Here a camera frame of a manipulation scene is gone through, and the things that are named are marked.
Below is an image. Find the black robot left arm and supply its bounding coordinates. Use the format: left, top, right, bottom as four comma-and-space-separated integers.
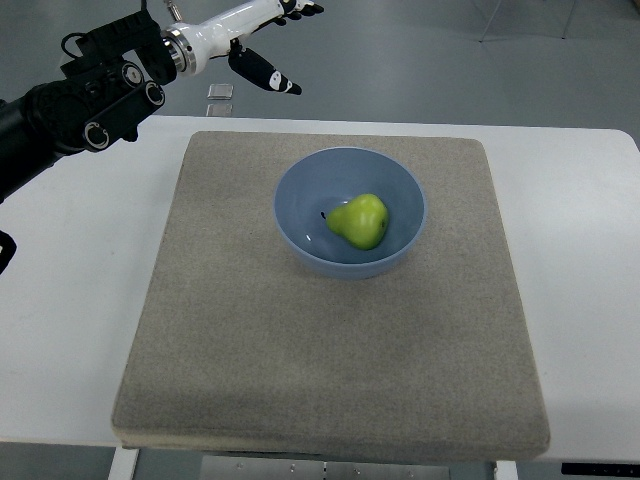
1, 2, 178, 199

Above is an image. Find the white table frame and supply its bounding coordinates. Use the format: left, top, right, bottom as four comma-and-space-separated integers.
107, 448, 639, 479

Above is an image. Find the metal stand legs background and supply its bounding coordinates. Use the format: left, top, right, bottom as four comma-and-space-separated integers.
478, 1, 579, 43

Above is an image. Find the lower floor plate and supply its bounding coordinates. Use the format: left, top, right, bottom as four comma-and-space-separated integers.
205, 103, 233, 117

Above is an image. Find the green pear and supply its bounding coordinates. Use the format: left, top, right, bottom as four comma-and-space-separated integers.
321, 193, 389, 250

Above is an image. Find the blue bowl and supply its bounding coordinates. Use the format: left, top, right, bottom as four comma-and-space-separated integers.
273, 147, 428, 280

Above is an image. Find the grey felt mat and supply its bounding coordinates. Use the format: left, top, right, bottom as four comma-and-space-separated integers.
111, 132, 550, 463

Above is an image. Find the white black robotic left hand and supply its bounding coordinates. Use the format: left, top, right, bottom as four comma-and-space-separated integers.
176, 0, 324, 95

